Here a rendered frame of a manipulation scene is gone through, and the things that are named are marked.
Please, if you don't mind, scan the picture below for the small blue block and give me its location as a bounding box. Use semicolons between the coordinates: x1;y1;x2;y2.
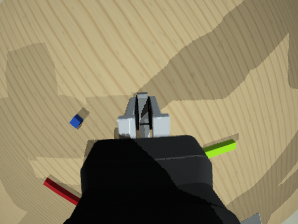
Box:
70;114;84;128

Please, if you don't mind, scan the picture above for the lime green rod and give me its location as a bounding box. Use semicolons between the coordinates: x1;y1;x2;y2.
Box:
203;139;236;158

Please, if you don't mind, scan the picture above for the red rod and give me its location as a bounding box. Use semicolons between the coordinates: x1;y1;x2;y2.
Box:
44;177;80;205

